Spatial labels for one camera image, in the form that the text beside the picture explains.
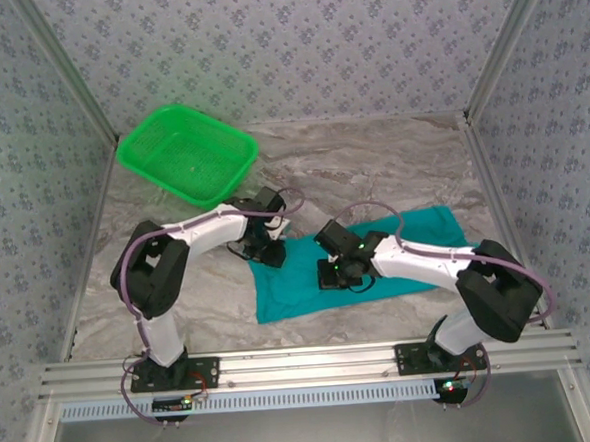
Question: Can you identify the white slotted cable duct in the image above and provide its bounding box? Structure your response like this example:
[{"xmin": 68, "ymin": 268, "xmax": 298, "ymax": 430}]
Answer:
[{"xmin": 59, "ymin": 377, "xmax": 442, "ymax": 424}]

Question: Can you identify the grey metal panel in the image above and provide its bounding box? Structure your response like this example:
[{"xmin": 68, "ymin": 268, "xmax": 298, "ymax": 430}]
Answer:
[{"xmin": 41, "ymin": 388, "xmax": 588, "ymax": 442}]

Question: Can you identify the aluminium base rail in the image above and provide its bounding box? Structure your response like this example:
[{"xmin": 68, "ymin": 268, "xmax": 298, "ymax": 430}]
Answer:
[{"xmin": 35, "ymin": 329, "xmax": 583, "ymax": 402}]

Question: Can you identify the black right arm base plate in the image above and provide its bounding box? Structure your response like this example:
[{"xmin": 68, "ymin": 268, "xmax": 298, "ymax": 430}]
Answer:
[{"xmin": 393, "ymin": 338, "xmax": 488, "ymax": 377}]

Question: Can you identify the short purple cable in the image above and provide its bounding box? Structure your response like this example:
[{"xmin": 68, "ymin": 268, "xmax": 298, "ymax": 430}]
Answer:
[
  {"xmin": 118, "ymin": 354, "xmax": 164, "ymax": 429},
  {"xmin": 455, "ymin": 348, "xmax": 494, "ymax": 408}
]

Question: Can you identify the green plastic basket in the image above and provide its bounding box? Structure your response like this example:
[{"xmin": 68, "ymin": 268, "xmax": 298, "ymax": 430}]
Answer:
[{"xmin": 113, "ymin": 98, "xmax": 264, "ymax": 217}]

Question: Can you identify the teal t-shirt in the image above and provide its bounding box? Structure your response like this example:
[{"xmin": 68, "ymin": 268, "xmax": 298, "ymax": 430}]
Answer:
[{"xmin": 244, "ymin": 202, "xmax": 475, "ymax": 326}]

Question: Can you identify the aluminium frame post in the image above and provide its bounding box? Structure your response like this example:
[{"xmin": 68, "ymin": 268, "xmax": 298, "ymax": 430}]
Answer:
[
  {"xmin": 10, "ymin": 0, "xmax": 121, "ymax": 152},
  {"xmin": 456, "ymin": 0, "xmax": 565, "ymax": 124}
]

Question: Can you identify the long purple left arm cable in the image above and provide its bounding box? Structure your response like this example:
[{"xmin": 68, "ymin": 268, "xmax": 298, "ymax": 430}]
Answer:
[{"xmin": 110, "ymin": 185, "xmax": 315, "ymax": 363}]

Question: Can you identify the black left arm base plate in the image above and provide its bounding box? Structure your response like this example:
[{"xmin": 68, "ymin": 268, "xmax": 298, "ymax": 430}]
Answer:
[{"xmin": 128, "ymin": 355, "xmax": 222, "ymax": 394}]

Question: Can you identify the aluminium side rail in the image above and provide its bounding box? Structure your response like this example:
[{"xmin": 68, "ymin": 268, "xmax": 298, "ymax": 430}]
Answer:
[
  {"xmin": 49, "ymin": 136, "xmax": 134, "ymax": 364},
  {"xmin": 461, "ymin": 108, "xmax": 556, "ymax": 336}
]

